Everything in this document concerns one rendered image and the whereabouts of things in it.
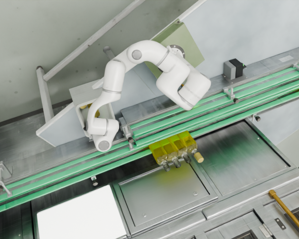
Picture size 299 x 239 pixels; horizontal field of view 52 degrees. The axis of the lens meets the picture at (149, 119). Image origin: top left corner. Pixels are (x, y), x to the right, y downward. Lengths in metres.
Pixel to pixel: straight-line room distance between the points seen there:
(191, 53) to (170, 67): 0.34
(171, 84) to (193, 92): 0.10
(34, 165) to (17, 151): 0.48
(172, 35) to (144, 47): 0.29
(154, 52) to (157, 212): 0.78
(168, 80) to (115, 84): 0.22
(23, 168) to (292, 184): 1.39
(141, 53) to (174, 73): 0.16
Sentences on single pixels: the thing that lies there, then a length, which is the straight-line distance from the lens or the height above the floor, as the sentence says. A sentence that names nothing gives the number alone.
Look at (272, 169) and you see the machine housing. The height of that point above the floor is 1.28.
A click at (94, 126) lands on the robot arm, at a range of 1.33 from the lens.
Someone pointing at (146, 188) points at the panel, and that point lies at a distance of 1.66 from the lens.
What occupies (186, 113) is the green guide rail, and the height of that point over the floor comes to 0.95.
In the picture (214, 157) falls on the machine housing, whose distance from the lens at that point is 1.81.
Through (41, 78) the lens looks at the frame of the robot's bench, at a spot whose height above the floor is 0.19.
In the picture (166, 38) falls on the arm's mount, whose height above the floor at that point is 0.82.
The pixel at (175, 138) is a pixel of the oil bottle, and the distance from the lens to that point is 1.65.
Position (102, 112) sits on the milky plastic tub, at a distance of 1.66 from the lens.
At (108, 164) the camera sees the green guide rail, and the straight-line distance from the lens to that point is 1.69.
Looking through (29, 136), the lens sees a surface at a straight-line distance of 2.25.
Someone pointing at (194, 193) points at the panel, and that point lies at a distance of 1.61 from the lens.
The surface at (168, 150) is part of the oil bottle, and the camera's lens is 1.60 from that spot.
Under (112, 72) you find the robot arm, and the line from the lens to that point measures 1.28.
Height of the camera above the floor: 2.06
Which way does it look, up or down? 46 degrees down
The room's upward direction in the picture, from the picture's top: 149 degrees clockwise
